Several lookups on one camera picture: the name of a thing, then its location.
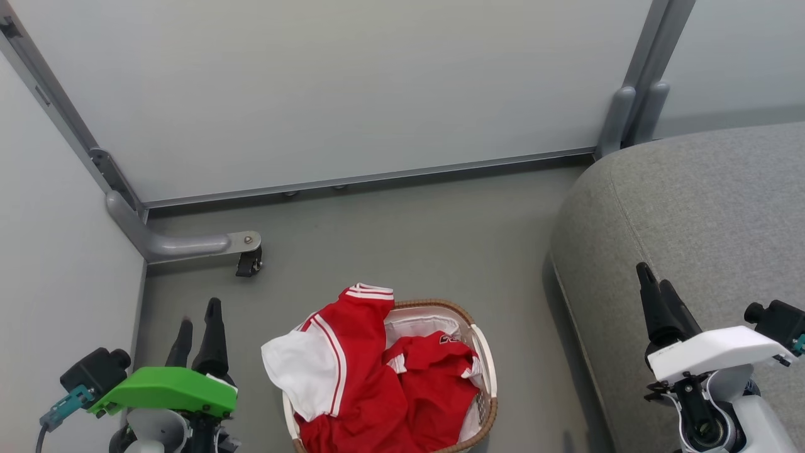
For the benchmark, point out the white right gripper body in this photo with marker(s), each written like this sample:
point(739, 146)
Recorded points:
point(714, 351)

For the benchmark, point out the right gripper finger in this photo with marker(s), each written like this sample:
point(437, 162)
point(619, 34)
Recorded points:
point(679, 311)
point(649, 308)

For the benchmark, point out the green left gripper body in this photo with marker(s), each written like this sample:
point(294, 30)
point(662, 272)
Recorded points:
point(166, 387)

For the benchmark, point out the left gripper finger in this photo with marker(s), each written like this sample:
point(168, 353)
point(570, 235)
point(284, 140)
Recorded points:
point(182, 346)
point(212, 343)

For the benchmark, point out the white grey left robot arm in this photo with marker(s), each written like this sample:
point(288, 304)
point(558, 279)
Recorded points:
point(163, 434)

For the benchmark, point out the grey fabric sofa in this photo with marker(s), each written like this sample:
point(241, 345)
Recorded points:
point(704, 220)

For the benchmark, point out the black caster wheel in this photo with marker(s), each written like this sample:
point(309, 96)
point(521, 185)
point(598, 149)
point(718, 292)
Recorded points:
point(249, 263)

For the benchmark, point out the grey curved partition foot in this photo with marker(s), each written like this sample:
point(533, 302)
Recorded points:
point(170, 244)

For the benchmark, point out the red white striped jersey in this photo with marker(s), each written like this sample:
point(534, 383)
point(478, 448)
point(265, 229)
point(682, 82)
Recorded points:
point(352, 371)

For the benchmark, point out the woven white laundry basket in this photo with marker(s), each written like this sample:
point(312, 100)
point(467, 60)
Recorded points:
point(485, 377)

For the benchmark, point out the white basket liner cloth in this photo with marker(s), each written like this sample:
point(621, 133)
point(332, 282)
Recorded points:
point(418, 322)

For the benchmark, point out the red garment with logo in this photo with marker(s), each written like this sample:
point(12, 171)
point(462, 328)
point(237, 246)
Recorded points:
point(440, 390)

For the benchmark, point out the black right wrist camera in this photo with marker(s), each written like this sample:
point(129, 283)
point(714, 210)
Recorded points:
point(778, 324)

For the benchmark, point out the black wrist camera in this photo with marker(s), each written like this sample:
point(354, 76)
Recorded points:
point(94, 370)
point(778, 324)

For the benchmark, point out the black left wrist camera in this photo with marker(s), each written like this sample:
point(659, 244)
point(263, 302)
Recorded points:
point(94, 370)

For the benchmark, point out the grey partition post with feet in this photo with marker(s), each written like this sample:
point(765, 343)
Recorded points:
point(641, 82)

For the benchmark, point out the grey partition bottom rail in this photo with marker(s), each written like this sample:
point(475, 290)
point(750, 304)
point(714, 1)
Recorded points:
point(377, 176)

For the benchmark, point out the grey partition corner post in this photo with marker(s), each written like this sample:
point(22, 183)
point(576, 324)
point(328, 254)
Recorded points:
point(69, 119)

